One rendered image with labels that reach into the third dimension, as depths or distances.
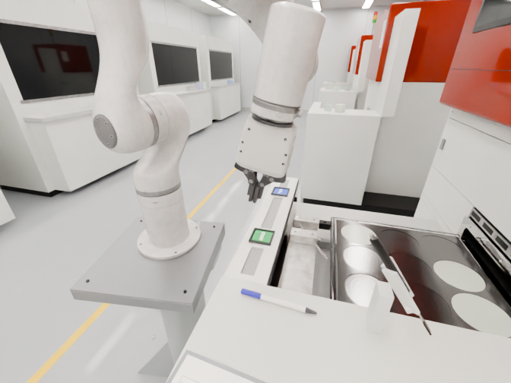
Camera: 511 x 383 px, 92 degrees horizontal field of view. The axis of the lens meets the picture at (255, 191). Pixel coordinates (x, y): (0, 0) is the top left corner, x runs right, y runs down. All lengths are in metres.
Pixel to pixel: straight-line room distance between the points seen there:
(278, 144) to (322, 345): 0.33
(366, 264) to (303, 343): 0.33
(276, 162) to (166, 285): 0.43
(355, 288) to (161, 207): 0.52
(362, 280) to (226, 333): 0.35
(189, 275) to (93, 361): 1.11
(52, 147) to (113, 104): 2.78
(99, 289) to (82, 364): 1.03
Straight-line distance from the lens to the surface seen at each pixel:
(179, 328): 1.01
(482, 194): 0.96
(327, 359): 0.45
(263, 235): 0.63
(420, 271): 0.75
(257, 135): 0.44
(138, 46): 0.62
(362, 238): 0.79
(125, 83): 0.59
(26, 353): 1.96
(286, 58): 0.40
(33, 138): 3.50
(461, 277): 0.79
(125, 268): 0.78
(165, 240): 0.76
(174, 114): 0.66
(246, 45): 8.87
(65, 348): 1.87
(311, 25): 0.41
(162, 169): 0.67
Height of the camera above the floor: 1.35
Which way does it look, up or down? 27 degrees down
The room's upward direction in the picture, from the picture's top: straight up
